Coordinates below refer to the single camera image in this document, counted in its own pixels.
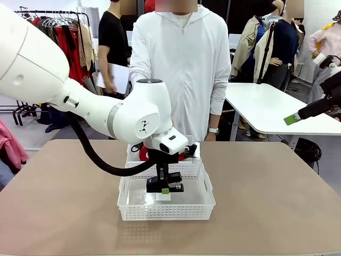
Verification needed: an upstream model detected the long red dress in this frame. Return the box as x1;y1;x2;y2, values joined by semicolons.
54;25;81;89

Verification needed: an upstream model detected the black clothes rack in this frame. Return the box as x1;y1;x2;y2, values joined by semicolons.
12;10;93;126

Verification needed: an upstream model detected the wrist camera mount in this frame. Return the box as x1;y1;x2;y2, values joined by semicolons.
313;53;341;81
184;143;199;160

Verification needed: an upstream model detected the pink jacket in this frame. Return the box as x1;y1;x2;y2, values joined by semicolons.
0;119;30;174

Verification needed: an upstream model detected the white table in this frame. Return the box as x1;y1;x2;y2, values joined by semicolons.
225;82;341;142

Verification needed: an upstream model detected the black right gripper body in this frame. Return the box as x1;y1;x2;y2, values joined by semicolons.
320;76;341;108

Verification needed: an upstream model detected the grey black hanging garment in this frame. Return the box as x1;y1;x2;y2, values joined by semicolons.
37;17;58;41

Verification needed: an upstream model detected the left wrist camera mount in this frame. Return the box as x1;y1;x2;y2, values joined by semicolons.
184;143;199;160

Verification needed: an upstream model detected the black tripod pole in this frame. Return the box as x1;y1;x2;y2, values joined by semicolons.
256;22;277;85

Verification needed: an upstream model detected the beige hanging garment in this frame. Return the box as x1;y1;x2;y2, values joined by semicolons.
77;21;97;72

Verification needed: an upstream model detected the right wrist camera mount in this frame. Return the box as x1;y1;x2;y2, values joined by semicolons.
313;53;341;81

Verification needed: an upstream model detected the man in black t-shirt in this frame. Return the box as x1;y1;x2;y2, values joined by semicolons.
98;0;133;97

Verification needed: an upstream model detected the mannequin in pink top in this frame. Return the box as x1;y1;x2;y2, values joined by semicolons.
307;22;341;105

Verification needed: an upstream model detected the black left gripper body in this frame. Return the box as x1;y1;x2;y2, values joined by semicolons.
147;149;179;167

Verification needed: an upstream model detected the black cable bundle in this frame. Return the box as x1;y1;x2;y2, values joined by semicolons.
294;138;323;171

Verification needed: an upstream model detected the person in white hoodie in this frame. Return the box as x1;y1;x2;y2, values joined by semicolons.
129;4;232;142

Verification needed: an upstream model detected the grey paper roll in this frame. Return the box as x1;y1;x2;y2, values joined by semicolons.
82;75;98;94

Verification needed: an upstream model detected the white paper sheet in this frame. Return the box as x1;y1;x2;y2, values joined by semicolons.
95;63;131;95

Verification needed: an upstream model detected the red pouch with black zipper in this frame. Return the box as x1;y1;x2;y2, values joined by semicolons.
139;145;192;162

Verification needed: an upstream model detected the white board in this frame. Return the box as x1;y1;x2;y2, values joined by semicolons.
228;33;242;51

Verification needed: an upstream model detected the black cable conduit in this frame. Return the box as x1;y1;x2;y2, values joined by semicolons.
68;111;160;178

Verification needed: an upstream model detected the mannequin in navy top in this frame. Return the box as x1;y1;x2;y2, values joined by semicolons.
254;17;306;91

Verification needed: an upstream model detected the person's left forearm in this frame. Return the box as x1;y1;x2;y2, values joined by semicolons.
209;79;227;129

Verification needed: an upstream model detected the white perforated plastic basket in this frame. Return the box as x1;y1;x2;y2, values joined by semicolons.
126;134;202;164
116;161;216;221

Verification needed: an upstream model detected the mannequin in beige trench coat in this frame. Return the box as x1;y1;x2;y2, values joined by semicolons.
230;13;270;83

